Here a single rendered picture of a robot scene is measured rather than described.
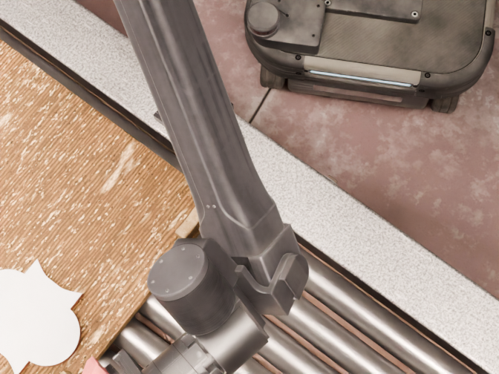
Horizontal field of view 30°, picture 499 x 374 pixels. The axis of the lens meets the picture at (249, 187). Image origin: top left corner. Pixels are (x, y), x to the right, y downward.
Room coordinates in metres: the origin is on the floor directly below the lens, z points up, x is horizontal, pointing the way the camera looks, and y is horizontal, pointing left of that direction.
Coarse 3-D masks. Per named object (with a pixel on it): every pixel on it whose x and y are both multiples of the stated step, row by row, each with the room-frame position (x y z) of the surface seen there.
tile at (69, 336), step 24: (0, 288) 0.25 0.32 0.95; (24, 288) 0.25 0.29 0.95; (48, 288) 0.24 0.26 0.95; (0, 312) 0.22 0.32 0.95; (24, 312) 0.22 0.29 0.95; (48, 312) 0.21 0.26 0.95; (72, 312) 0.21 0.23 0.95; (0, 336) 0.19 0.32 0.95; (24, 336) 0.19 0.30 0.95; (48, 336) 0.18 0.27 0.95; (72, 336) 0.18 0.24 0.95; (24, 360) 0.16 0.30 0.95; (48, 360) 0.16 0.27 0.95
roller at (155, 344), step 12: (132, 324) 0.19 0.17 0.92; (120, 336) 0.18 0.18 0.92; (132, 336) 0.17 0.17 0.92; (144, 336) 0.17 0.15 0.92; (156, 336) 0.17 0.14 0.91; (120, 348) 0.16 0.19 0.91; (132, 348) 0.16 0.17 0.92; (144, 348) 0.16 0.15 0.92; (156, 348) 0.16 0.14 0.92; (144, 360) 0.14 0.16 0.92
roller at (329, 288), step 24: (24, 48) 0.59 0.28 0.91; (48, 72) 0.55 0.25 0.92; (120, 120) 0.46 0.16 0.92; (144, 144) 0.42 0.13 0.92; (312, 264) 0.24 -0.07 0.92; (312, 288) 0.21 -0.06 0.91; (336, 288) 0.20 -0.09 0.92; (336, 312) 0.17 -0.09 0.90; (360, 312) 0.17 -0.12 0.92; (384, 312) 0.16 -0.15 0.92; (384, 336) 0.14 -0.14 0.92; (408, 336) 0.13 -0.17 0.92; (408, 360) 0.10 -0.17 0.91; (432, 360) 0.10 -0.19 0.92
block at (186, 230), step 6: (192, 210) 0.31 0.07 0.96; (192, 216) 0.31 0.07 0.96; (186, 222) 0.30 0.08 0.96; (192, 222) 0.30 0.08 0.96; (198, 222) 0.30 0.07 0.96; (180, 228) 0.29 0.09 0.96; (186, 228) 0.29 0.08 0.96; (192, 228) 0.29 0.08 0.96; (180, 234) 0.29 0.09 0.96; (186, 234) 0.28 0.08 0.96; (192, 234) 0.29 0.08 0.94
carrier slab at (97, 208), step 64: (0, 64) 0.56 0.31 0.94; (0, 128) 0.47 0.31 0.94; (64, 128) 0.45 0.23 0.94; (0, 192) 0.38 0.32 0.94; (64, 192) 0.37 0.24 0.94; (128, 192) 0.36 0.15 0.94; (0, 256) 0.29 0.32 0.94; (64, 256) 0.28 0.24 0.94; (128, 256) 0.27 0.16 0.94; (128, 320) 0.19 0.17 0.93
